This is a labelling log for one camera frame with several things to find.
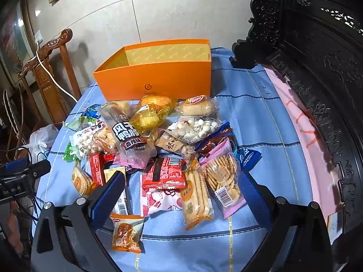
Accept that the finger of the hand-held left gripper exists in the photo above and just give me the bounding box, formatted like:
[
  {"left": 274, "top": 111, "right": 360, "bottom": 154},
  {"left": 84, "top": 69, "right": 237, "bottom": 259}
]
[{"left": 0, "top": 159, "right": 52, "bottom": 180}]

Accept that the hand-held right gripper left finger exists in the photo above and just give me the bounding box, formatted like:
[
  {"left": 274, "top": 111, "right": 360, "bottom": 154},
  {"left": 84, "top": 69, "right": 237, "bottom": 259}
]
[{"left": 31, "top": 171, "right": 127, "bottom": 272}]

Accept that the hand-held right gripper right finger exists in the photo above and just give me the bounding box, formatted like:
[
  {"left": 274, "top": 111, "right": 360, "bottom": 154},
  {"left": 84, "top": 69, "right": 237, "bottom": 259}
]
[{"left": 238, "top": 170, "right": 334, "bottom": 272}]

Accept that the small red snack packet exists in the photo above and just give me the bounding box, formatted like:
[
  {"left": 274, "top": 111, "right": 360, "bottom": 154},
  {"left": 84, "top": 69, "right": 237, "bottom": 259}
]
[{"left": 89, "top": 152, "right": 107, "bottom": 186}]

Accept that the bright green snack packet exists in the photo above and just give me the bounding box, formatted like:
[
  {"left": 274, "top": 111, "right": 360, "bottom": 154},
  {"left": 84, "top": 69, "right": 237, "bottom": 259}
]
[{"left": 63, "top": 142, "right": 77, "bottom": 163}]

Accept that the pink rice cracker packet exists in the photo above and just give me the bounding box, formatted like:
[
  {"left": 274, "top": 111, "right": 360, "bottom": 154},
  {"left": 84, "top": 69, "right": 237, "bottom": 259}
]
[{"left": 199, "top": 139, "right": 247, "bottom": 219}]

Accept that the orange cracker packet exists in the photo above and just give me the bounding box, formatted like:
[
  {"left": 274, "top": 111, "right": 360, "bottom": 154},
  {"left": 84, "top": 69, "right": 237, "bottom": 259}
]
[
  {"left": 71, "top": 161, "right": 97, "bottom": 197},
  {"left": 92, "top": 126, "right": 118, "bottom": 155}
]

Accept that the clear white ball candy packet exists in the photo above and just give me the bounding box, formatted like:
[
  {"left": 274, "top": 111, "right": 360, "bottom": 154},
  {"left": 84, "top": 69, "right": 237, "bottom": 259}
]
[{"left": 69, "top": 126, "right": 101, "bottom": 159}]

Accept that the pink strawberry candy packet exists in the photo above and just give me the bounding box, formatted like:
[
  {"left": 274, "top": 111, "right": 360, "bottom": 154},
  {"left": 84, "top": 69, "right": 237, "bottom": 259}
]
[{"left": 141, "top": 187, "right": 185, "bottom": 217}]

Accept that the large red snack packet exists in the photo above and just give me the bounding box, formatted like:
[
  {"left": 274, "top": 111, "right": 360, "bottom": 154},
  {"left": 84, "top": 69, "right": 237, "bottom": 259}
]
[{"left": 141, "top": 156, "right": 186, "bottom": 190}]

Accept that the orange cardboard box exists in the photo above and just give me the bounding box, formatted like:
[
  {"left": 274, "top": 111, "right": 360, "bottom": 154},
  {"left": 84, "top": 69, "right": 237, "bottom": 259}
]
[{"left": 93, "top": 39, "right": 213, "bottom": 102}]

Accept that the yellow white snack packet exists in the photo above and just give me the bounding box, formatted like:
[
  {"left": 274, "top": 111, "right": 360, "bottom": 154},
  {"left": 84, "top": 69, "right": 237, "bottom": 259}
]
[{"left": 103, "top": 167, "right": 132, "bottom": 214}]

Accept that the white plastic bag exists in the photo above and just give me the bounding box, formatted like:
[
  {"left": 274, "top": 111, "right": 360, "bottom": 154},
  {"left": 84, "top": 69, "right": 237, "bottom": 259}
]
[{"left": 28, "top": 124, "right": 59, "bottom": 162}]

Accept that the blue snack packet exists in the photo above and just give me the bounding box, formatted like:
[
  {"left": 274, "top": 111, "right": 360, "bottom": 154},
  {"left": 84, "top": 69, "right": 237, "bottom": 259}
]
[{"left": 237, "top": 147, "right": 262, "bottom": 172}]

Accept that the small orange snack packet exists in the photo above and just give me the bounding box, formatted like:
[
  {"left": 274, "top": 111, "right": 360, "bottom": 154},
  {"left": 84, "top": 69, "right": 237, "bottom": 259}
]
[{"left": 109, "top": 213, "right": 145, "bottom": 254}]

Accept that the long biscuit packet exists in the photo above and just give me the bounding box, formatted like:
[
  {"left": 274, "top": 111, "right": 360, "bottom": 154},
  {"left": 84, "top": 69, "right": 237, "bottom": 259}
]
[{"left": 181, "top": 159, "right": 214, "bottom": 231}]

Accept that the pale green snack packet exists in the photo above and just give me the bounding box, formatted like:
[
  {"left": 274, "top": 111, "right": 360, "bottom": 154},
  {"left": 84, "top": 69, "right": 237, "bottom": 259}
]
[{"left": 64, "top": 116, "right": 97, "bottom": 132}]

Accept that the clear black label meat packet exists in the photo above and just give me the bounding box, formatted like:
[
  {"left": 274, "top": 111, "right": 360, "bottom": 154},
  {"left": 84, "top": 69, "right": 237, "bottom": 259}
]
[{"left": 101, "top": 101, "right": 155, "bottom": 170}]

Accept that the dark brown snack packet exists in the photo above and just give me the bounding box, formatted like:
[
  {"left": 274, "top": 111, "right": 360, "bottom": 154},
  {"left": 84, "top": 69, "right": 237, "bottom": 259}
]
[{"left": 194, "top": 122, "right": 237, "bottom": 159}]

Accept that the blue checked cloth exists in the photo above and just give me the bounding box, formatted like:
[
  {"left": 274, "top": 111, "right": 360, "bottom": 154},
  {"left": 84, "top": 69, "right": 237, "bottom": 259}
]
[{"left": 31, "top": 47, "right": 331, "bottom": 272}]

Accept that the teal snack packet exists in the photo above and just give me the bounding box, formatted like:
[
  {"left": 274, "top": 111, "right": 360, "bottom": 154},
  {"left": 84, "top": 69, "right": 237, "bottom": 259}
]
[{"left": 83, "top": 105, "right": 101, "bottom": 119}]

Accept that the carved wooden chair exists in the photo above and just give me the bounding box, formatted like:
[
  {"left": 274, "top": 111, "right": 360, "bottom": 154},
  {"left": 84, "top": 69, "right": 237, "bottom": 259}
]
[{"left": 17, "top": 29, "right": 83, "bottom": 125}]

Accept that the yellow cake packet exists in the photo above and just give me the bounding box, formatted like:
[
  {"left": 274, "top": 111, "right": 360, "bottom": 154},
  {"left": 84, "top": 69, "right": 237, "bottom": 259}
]
[{"left": 133, "top": 96, "right": 178, "bottom": 145}]

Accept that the brown ball candy packet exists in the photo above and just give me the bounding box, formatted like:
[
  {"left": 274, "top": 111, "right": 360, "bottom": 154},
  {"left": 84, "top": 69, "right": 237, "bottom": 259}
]
[{"left": 157, "top": 116, "right": 222, "bottom": 159}]

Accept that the bread packet with red logo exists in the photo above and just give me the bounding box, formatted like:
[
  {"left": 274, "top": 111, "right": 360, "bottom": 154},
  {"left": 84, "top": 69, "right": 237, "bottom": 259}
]
[{"left": 177, "top": 96, "right": 219, "bottom": 118}]

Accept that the dark carved wooden furniture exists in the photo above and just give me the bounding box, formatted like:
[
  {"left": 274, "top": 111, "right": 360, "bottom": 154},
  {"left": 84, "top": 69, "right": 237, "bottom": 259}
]
[{"left": 229, "top": 0, "right": 363, "bottom": 233}]

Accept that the white cable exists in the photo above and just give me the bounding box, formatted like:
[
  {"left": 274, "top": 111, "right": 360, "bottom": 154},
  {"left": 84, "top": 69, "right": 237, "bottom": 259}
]
[{"left": 34, "top": 40, "right": 78, "bottom": 103}]

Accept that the framed wall picture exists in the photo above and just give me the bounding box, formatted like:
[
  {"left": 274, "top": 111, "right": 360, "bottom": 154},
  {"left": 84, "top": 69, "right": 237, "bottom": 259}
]
[{"left": 0, "top": 3, "right": 29, "bottom": 85}]

